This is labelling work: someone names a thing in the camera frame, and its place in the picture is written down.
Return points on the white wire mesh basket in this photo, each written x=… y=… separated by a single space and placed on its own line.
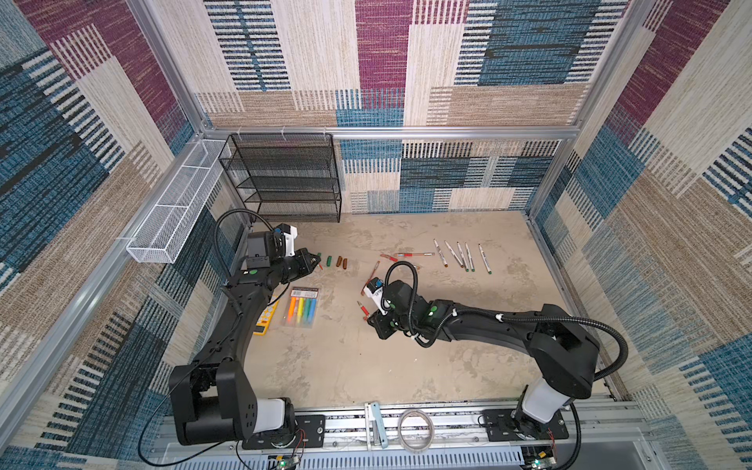
x=163 y=234

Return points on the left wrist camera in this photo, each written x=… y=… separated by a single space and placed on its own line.
x=287 y=235

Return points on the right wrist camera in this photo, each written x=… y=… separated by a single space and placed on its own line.
x=374 y=289

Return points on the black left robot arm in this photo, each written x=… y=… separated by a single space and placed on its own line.
x=212 y=399

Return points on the highlighter set clear case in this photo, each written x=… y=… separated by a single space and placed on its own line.
x=302 y=306

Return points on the red gel pen upright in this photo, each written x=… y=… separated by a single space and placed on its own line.
x=372 y=276

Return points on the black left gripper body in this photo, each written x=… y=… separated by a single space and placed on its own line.
x=289 y=269

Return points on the yellow calculator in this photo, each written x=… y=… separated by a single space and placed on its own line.
x=265 y=319

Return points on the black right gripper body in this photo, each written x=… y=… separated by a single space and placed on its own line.
x=379 y=320

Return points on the aluminium rail bracket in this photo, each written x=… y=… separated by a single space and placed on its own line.
x=376 y=434

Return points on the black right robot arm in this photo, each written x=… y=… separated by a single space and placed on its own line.
x=571 y=352

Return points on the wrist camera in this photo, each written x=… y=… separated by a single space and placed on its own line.
x=287 y=235
x=374 y=289

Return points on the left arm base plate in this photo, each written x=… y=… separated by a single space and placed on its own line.
x=308 y=432

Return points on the brown cap marker bottom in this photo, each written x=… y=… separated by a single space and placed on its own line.
x=456 y=257

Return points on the brown cap white marker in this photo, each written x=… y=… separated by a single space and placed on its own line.
x=440 y=253

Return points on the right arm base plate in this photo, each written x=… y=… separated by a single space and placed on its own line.
x=510 y=425

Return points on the green cap marker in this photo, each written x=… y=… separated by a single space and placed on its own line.
x=464 y=258
x=485 y=259
x=470 y=261

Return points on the black wire mesh shelf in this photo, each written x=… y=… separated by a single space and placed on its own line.
x=285 y=177

